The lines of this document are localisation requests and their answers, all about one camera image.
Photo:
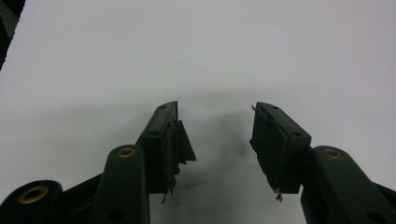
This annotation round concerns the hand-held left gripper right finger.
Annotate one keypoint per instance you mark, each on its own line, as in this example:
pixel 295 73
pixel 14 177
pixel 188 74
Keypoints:
pixel 280 149

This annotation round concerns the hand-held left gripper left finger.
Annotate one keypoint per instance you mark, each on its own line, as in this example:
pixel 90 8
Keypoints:
pixel 158 146

